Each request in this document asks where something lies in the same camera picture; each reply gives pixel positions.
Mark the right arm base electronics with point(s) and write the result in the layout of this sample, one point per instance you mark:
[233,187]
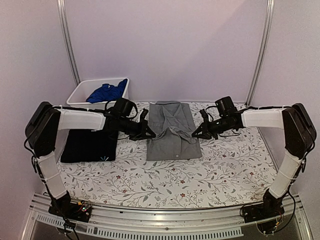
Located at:
[262,215]

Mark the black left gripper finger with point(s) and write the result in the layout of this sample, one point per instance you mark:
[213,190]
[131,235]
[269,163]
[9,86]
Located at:
[143,115]
[143,134]

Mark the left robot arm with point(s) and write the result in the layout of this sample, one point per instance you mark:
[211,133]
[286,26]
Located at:
[42,129]

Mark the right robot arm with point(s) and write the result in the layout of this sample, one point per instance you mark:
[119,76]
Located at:
[299,135]

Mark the white plastic laundry bin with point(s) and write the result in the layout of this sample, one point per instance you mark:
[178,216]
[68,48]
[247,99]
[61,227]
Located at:
[78,97]

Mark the aluminium frame post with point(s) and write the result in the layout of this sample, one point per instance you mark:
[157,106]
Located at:
[67,40]
[262,50]

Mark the right aluminium frame post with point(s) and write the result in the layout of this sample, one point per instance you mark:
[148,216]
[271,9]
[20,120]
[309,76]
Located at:
[262,50]

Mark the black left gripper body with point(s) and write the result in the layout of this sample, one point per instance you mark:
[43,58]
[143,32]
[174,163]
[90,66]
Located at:
[129,128]

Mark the black t-shirt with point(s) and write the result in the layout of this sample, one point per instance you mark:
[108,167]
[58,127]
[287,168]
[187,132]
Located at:
[85,146]

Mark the aluminium front rail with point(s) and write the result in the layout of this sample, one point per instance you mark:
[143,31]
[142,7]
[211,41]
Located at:
[108,222]

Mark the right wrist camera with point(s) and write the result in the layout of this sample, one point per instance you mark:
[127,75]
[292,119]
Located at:
[225,107]

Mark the grey garment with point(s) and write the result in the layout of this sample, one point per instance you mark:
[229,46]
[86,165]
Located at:
[173,125]

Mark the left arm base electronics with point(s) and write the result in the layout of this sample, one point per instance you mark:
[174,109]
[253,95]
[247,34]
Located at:
[80,211]

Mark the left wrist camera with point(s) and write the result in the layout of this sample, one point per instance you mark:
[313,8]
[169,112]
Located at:
[123,107]

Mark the floral tablecloth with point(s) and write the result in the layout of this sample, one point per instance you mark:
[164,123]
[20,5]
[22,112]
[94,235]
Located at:
[233,170]

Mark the left aluminium frame post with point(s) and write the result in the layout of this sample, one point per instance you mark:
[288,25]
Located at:
[67,40]

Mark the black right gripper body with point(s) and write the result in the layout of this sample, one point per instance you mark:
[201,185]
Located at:
[218,127]

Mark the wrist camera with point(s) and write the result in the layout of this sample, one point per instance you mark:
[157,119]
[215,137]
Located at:
[123,107]
[225,107]

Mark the blue garment in bin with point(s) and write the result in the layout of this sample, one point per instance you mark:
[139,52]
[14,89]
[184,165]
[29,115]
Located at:
[108,92]

